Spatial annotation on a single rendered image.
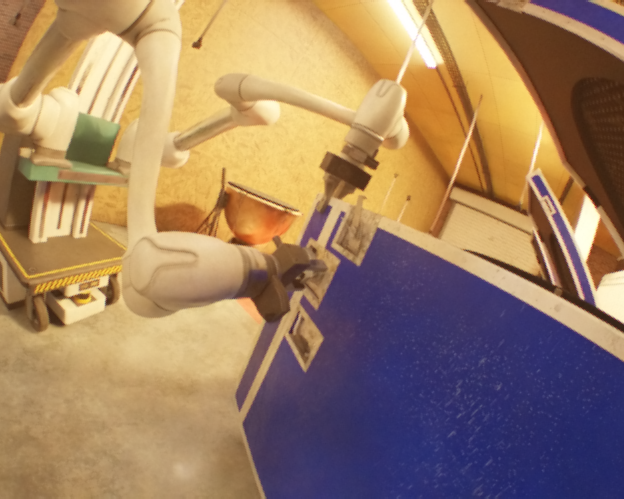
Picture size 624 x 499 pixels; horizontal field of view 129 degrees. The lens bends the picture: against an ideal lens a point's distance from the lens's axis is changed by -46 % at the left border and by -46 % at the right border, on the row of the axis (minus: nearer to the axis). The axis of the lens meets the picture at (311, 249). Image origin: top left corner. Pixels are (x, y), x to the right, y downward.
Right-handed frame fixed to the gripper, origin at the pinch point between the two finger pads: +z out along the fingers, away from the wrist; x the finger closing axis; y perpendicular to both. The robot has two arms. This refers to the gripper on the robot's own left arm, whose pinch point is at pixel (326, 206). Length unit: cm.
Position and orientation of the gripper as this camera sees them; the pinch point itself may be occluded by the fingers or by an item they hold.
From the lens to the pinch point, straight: 74.3
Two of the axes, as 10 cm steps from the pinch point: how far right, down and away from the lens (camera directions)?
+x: -8.3, -2.9, -4.7
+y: -3.0, -4.8, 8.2
